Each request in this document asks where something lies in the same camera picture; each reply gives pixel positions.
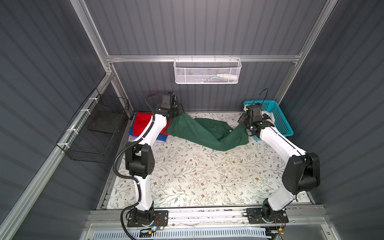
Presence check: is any black corrugated cable conduit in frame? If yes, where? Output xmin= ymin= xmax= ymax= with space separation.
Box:
xmin=112 ymin=93 xmax=164 ymax=240

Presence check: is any white vented cable tray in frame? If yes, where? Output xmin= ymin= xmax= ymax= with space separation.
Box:
xmin=91 ymin=227 xmax=269 ymax=240

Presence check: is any red folded t-shirt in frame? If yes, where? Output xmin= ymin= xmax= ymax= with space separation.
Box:
xmin=132 ymin=111 xmax=172 ymax=136

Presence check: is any white wire mesh basket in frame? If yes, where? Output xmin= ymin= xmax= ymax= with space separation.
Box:
xmin=173 ymin=58 xmax=242 ymax=85

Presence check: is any white t-shirt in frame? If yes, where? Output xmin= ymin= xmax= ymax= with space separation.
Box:
xmin=261 ymin=111 xmax=273 ymax=123

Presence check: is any black wire basket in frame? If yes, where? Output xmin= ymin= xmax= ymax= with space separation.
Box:
xmin=57 ymin=91 xmax=131 ymax=164

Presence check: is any aluminium mounting rail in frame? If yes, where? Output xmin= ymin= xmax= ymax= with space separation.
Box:
xmin=85 ymin=205 xmax=330 ymax=229

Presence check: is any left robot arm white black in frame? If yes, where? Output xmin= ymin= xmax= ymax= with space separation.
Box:
xmin=125 ymin=92 xmax=184 ymax=221

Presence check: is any green t-shirt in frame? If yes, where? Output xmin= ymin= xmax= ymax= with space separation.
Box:
xmin=165 ymin=114 xmax=249 ymax=151

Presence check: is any teal plastic laundry basket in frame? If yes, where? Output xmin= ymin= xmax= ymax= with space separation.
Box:
xmin=243 ymin=100 xmax=294 ymax=137

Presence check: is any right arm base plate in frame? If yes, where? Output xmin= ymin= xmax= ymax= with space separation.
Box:
xmin=243 ymin=208 xmax=289 ymax=225

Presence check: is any white bottle in basket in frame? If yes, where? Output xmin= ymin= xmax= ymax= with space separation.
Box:
xmin=217 ymin=74 xmax=239 ymax=82

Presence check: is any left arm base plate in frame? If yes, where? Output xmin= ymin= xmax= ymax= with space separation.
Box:
xmin=126 ymin=209 xmax=169 ymax=228

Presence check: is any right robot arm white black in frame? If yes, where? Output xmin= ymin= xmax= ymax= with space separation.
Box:
xmin=238 ymin=103 xmax=321 ymax=222

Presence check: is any blue folded t-shirt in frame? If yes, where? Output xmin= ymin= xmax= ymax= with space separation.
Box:
xmin=129 ymin=120 xmax=171 ymax=142

